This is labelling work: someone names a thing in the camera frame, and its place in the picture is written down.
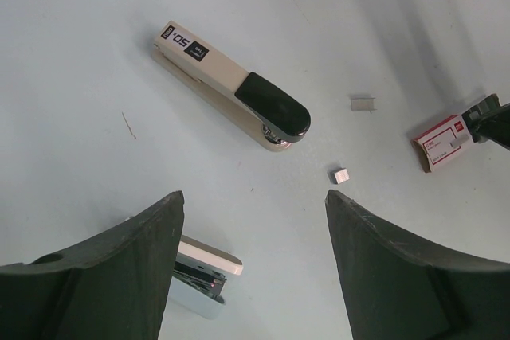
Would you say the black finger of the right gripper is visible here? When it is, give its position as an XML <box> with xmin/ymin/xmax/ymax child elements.
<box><xmin>465</xmin><ymin>104</ymin><xmax>509</xmax><ymax>149</ymax></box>

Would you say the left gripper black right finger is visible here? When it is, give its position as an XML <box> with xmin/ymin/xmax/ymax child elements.
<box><xmin>325</xmin><ymin>190</ymin><xmax>509</xmax><ymax>339</ymax></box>

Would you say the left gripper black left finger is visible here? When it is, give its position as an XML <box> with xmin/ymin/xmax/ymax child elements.
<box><xmin>1</xmin><ymin>191</ymin><xmax>184</xmax><ymax>339</ymax></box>

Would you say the red staple box with tray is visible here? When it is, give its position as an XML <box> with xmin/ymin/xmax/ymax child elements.
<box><xmin>410</xmin><ymin>94</ymin><xmax>502</xmax><ymax>174</ymax></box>

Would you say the small staple strip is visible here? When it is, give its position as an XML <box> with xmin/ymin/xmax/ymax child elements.
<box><xmin>328</xmin><ymin>168</ymin><xmax>350</xmax><ymax>185</ymax></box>
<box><xmin>351</xmin><ymin>96</ymin><xmax>376</xmax><ymax>113</ymax></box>

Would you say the black silver stapler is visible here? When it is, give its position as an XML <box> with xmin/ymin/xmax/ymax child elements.
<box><xmin>151</xmin><ymin>21</ymin><xmax>312</xmax><ymax>152</ymax></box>

